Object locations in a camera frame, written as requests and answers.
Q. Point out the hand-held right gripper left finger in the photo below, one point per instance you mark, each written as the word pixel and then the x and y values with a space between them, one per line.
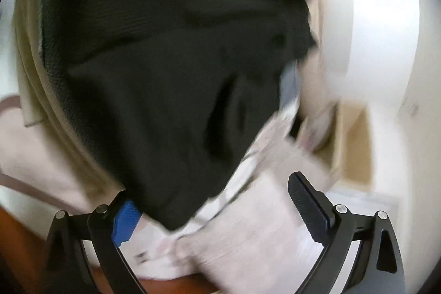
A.
pixel 125 221

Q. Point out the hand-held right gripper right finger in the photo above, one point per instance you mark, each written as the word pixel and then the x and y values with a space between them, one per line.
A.
pixel 310 211

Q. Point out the black grey-trimmed garment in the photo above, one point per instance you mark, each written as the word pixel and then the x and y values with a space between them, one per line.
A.
pixel 155 73

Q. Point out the bear printed blanket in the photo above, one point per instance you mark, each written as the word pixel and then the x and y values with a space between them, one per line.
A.
pixel 258 228

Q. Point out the folded blue jeans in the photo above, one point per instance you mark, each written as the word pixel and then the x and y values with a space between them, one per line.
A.
pixel 289 87

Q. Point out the folded beige pants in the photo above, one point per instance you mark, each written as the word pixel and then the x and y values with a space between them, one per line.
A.
pixel 31 73

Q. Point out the wooden wall cabinet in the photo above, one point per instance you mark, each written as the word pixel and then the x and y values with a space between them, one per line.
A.
pixel 355 142

